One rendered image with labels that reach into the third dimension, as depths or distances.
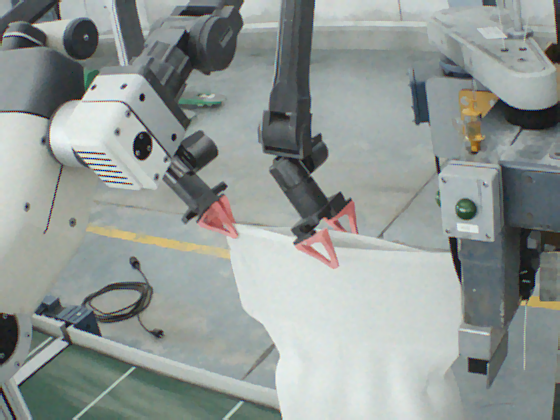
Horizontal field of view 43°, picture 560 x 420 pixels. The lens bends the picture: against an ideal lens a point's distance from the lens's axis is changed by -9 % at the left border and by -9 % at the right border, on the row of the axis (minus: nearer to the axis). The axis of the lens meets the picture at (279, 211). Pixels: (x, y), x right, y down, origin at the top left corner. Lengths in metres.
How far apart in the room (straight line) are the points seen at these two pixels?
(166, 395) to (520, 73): 1.53
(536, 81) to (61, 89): 0.65
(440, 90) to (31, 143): 0.76
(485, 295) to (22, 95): 0.70
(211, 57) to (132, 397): 1.45
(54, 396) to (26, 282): 1.34
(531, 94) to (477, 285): 0.28
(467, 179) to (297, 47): 0.45
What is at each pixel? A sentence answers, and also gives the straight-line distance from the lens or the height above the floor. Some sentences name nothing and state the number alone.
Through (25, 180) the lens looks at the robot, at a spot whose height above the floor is 1.41.
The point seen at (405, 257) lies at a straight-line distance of 1.33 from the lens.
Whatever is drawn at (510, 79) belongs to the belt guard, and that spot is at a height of 1.41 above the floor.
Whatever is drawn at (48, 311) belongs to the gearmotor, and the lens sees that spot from 2.88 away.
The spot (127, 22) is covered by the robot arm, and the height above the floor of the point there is 1.48.
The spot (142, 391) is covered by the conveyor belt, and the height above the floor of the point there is 0.38.
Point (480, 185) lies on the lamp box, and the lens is 0.97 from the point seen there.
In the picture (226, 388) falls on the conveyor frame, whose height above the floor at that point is 0.39.
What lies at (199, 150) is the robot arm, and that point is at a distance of 1.57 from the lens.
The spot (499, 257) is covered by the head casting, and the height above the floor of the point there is 1.19.
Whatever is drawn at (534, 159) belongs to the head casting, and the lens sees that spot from 1.00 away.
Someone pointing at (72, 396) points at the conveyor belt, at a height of 0.38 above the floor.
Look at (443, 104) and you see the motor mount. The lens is 1.44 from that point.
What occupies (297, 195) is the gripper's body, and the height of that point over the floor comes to 1.18.
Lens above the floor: 1.73
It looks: 25 degrees down
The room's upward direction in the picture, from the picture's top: 11 degrees counter-clockwise
